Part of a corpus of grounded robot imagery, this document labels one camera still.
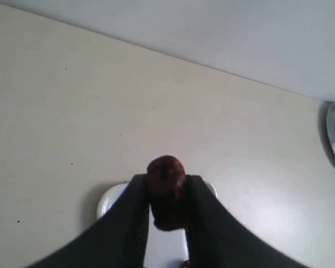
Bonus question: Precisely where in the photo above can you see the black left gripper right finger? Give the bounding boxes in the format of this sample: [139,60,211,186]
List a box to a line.
[185,175,303,267]

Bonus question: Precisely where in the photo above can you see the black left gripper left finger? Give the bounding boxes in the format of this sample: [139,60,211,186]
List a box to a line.
[31,174,149,267]

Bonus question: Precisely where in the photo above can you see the red fruit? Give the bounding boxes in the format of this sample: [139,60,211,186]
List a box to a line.
[180,260,190,268]
[146,155,189,232]

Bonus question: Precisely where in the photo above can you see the white plastic tray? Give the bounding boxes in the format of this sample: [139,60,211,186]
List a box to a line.
[96,181,219,268]

